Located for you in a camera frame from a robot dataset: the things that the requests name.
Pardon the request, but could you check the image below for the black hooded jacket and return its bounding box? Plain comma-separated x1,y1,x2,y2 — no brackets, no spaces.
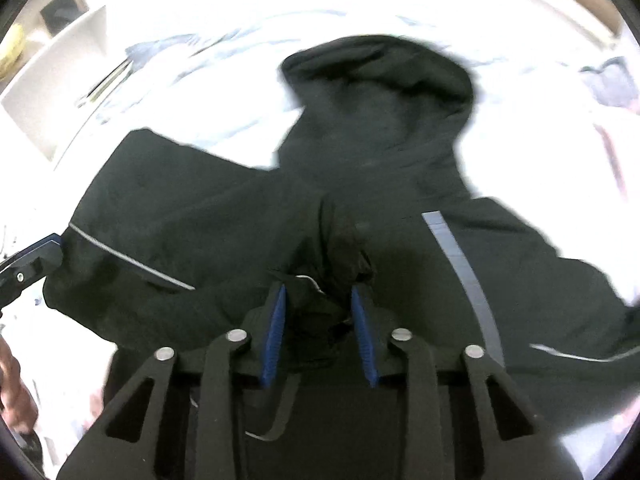
42,34,640,480

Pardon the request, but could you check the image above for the grey floral bed quilt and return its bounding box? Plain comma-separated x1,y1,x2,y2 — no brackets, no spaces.
1,0,639,479

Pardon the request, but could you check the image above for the person's left hand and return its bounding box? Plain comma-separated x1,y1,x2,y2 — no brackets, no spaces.
0,339,38,434

